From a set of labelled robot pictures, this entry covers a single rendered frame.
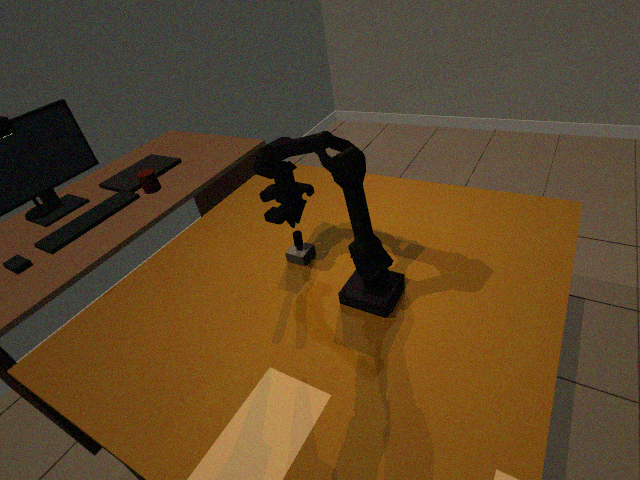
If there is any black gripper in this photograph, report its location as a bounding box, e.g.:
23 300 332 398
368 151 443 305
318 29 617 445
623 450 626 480
264 180 314 228

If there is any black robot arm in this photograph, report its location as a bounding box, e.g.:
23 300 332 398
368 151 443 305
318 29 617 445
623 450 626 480
253 131 393 298

